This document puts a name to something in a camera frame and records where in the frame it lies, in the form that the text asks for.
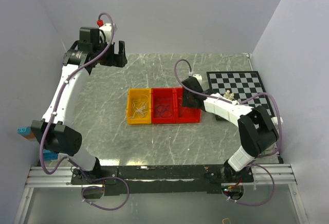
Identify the black white chessboard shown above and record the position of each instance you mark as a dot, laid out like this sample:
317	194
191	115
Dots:
242	84

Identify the cream chess pawn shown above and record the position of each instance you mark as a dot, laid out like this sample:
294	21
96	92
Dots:
231	97

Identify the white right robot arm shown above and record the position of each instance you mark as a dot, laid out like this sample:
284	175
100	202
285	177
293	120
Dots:
257	129

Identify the blue white block stack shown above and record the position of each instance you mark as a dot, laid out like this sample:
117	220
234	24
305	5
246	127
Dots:
48	155

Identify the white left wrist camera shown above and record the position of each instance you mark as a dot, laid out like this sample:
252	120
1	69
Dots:
106	32

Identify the cream chess piece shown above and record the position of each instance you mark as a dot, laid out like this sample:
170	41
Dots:
227	94

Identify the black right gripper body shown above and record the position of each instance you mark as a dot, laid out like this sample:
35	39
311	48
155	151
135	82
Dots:
186	99

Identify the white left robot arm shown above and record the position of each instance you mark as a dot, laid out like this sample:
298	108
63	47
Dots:
54	131

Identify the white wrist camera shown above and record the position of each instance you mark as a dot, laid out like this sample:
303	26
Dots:
106	32
198	77

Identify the aluminium frame rail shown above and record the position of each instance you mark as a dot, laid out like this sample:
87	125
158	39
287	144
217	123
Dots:
61	178

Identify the white plastic stand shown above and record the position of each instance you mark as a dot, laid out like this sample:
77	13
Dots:
276	122

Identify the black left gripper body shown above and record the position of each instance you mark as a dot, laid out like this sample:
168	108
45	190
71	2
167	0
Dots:
108	58

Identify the red plastic bin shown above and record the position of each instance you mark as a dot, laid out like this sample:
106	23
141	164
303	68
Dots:
163	106
185	114

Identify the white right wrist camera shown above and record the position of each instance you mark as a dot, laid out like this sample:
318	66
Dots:
198	77

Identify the yellow plastic bin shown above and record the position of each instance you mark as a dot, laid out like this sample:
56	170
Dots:
138	107

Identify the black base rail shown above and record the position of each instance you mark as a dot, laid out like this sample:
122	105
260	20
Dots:
209	178

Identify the blue orange block tower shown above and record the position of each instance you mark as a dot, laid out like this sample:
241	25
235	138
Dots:
26	132

